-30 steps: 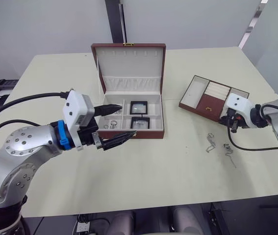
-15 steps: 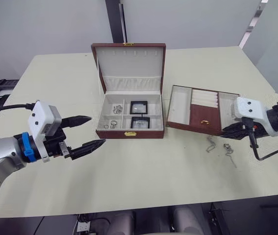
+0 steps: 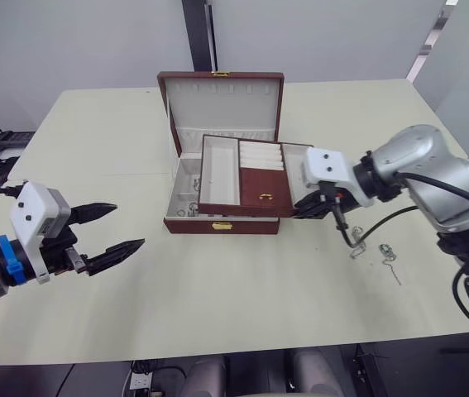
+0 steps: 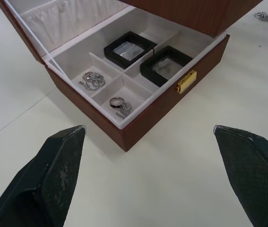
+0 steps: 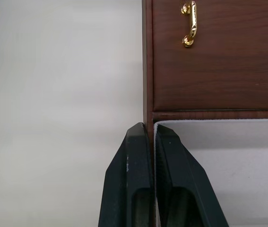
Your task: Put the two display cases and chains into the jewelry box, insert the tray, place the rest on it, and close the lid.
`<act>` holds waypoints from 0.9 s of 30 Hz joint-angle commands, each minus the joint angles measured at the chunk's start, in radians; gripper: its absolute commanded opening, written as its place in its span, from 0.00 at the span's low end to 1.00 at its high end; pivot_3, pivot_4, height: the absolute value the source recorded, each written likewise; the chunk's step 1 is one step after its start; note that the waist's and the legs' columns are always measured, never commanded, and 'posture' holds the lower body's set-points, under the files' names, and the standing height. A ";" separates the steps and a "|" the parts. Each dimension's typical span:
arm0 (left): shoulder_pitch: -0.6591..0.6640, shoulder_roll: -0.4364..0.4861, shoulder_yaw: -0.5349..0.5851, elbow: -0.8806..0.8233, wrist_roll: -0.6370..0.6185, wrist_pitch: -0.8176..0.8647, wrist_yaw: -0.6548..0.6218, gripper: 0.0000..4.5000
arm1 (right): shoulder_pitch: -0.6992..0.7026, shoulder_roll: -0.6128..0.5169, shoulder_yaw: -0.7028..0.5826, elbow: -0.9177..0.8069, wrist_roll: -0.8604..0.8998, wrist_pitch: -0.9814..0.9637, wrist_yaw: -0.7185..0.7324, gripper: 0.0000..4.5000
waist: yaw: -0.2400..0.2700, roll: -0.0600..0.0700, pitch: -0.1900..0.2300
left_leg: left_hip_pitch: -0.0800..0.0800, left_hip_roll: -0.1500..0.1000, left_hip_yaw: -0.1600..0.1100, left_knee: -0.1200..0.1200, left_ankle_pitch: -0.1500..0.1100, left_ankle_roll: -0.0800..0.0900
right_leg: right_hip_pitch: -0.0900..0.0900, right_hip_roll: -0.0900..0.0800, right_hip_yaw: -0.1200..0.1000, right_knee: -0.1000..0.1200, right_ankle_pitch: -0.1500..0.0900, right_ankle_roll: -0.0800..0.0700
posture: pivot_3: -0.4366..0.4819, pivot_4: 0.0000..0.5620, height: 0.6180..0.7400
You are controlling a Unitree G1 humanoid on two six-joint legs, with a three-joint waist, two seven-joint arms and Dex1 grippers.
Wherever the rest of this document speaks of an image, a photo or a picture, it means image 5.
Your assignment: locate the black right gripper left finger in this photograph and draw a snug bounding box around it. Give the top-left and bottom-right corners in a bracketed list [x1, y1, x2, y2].
[98, 122, 154, 227]

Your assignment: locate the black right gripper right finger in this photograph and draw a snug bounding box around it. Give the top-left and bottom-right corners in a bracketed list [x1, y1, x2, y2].
[153, 124, 230, 227]

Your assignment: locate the brown white-lined jewelry tray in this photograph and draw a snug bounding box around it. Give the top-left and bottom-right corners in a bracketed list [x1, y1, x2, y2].
[147, 110, 268, 227]

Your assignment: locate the brown wooden jewelry box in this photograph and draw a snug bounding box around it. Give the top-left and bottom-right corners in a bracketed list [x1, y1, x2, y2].
[142, 0, 268, 112]

